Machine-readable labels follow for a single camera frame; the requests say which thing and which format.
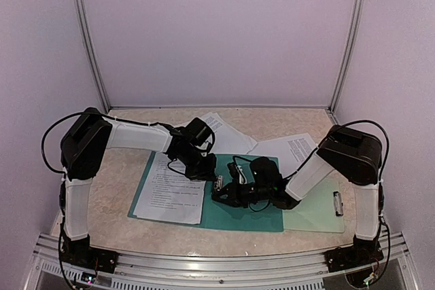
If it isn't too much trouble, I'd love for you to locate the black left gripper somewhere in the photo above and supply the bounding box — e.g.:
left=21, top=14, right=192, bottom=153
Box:
left=177, top=148, right=217, bottom=181

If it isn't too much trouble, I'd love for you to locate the front aluminium rail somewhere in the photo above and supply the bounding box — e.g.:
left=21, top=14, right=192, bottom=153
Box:
left=23, top=233, right=423, bottom=289

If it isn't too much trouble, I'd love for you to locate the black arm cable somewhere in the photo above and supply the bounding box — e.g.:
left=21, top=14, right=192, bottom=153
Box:
left=285, top=119, right=391, bottom=182
left=40, top=109, right=171, bottom=174

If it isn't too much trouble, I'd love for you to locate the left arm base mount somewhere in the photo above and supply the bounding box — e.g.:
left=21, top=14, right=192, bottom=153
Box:
left=60, top=236, right=119, bottom=274

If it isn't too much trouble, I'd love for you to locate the right aluminium frame post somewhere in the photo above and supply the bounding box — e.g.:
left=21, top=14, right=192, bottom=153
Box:
left=328, top=0, right=364, bottom=115

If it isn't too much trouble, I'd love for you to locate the printed paper sheet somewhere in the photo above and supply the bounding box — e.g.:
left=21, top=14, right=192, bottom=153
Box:
left=128, top=152, right=206, bottom=225

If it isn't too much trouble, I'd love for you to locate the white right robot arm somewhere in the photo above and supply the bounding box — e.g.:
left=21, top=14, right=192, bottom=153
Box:
left=211, top=121, right=391, bottom=266

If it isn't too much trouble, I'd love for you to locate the printed paper stack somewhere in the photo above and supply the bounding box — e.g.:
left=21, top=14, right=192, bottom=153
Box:
left=201, top=113, right=258, bottom=155

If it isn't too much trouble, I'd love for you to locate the left aluminium frame post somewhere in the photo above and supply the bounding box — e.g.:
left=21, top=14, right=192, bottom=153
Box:
left=73, top=0, right=111, bottom=113

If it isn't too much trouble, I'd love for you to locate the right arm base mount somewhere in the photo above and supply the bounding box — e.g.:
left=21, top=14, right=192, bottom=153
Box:
left=324, top=234, right=384, bottom=272

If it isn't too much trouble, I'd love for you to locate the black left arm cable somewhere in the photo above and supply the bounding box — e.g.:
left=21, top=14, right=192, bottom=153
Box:
left=40, top=109, right=171, bottom=174

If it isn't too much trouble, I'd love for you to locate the metal folder clip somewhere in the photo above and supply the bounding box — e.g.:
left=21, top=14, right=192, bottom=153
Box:
left=213, top=175, right=224, bottom=192

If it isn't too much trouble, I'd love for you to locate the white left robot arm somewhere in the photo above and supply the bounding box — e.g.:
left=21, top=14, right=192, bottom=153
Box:
left=60, top=107, right=217, bottom=266

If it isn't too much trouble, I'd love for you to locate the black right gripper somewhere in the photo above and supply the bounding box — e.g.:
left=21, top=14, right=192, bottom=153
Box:
left=212, top=178, right=272, bottom=208

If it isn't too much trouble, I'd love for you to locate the blank white paper sheet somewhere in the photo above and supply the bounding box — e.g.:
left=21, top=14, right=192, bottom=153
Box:
left=248, top=133, right=317, bottom=177

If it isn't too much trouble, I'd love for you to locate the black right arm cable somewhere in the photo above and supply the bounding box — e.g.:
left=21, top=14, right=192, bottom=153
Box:
left=285, top=119, right=391, bottom=182

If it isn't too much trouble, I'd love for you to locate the light green clipboard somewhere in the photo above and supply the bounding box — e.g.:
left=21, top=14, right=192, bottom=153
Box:
left=283, top=179, right=345, bottom=233

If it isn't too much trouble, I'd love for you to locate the aluminium frame post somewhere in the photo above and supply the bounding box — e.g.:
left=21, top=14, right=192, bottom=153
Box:
left=328, top=0, right=364, bottom=115
left=73, top=0, right=111, bottom=113

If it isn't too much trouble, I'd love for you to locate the dark green folder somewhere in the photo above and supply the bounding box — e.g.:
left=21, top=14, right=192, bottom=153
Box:
left=127, top=151, right=285, bottom=233

